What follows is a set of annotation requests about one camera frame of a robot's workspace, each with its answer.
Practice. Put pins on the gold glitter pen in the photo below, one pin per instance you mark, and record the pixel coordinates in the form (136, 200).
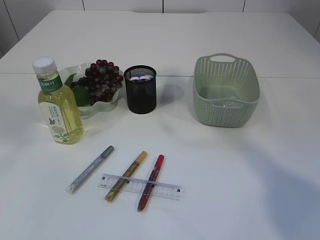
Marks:
(111, 195)

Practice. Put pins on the red glitter pen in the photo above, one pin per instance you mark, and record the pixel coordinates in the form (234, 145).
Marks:
(149, 185)

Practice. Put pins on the green woven plastic basket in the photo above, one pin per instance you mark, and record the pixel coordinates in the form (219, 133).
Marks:
(215, 80)

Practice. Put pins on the clear plastic sheet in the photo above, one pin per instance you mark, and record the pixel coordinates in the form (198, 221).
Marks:
(229, 103)

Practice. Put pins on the blue scissors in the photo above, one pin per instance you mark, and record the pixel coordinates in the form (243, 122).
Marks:
(145, 74)

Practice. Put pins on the clear plastic ruler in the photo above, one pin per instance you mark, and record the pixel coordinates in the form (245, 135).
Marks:
(137, 186)

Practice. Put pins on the yellow tea bottle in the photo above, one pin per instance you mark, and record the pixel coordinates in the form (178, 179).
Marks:
(57, 103)

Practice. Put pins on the silver glitter pen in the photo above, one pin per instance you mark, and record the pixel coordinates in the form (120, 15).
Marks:
(73, 187)

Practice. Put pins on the black mesh pen holder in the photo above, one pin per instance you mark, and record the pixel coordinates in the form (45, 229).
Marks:
(141, 96)

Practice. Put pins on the purple artificial grape bunch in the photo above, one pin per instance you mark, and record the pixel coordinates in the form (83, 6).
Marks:
(94, 82)

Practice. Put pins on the pink scissors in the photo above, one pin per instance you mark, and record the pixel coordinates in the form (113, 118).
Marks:
(135, 79)

